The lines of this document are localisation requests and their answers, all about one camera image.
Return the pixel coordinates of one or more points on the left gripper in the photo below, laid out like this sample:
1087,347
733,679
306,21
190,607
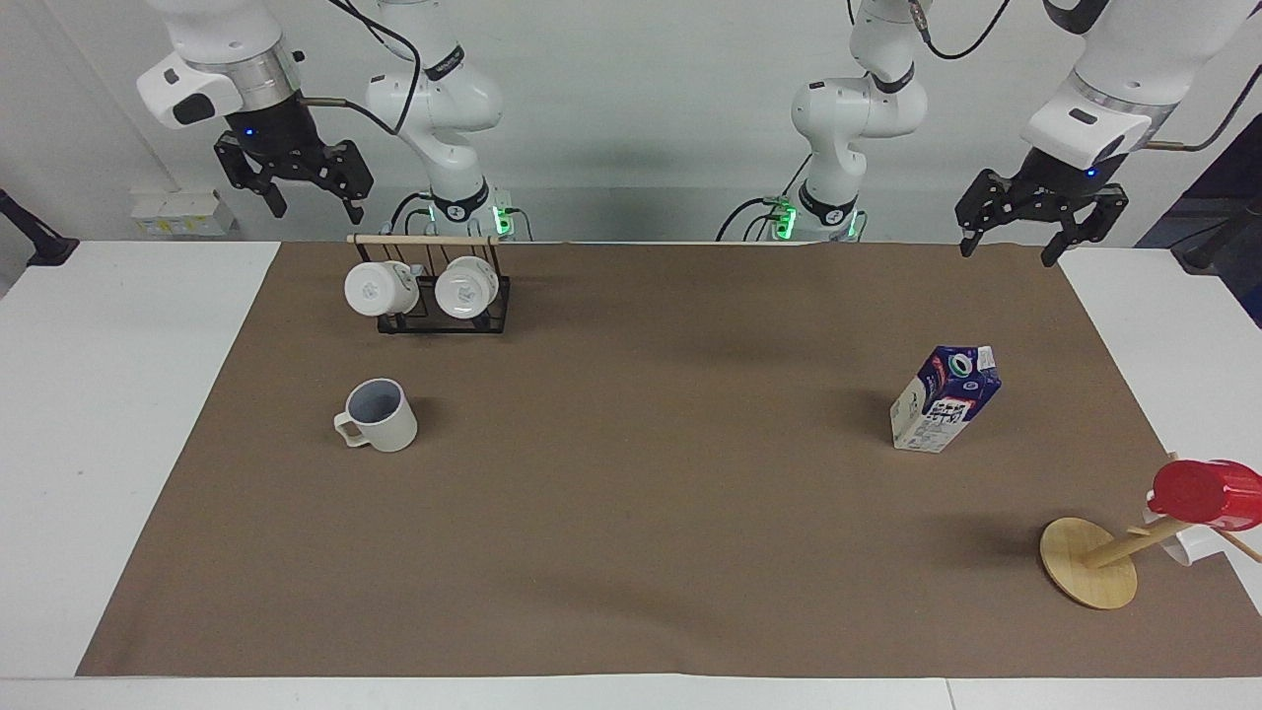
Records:
1070,182

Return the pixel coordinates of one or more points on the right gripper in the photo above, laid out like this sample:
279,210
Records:
276,138

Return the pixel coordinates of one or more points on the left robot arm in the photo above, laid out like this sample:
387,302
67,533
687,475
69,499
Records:
848,113

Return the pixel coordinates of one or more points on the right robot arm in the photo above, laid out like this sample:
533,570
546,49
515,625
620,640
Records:
449,104

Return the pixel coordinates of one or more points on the blue white milk carton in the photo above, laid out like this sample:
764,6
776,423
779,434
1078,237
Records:
937,404

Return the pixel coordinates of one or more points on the red cup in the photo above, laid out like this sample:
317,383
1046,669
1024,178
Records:
1208,493

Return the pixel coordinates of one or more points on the white cup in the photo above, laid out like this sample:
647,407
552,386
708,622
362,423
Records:
1188,542

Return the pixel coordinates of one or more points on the white mug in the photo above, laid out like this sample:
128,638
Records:
375,289
463,288

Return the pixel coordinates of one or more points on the black mug rack wooden bar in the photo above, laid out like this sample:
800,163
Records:
424,240

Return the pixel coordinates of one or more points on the black stand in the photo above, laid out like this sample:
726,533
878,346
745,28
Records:
39,245
1218,247

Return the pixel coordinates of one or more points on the beige mug grey inside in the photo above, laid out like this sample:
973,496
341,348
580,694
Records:
389,426

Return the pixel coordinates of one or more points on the wooden mug tree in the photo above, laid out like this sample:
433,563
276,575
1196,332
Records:
1085,567

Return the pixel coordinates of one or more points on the white wall socket box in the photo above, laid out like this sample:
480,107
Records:
182,212

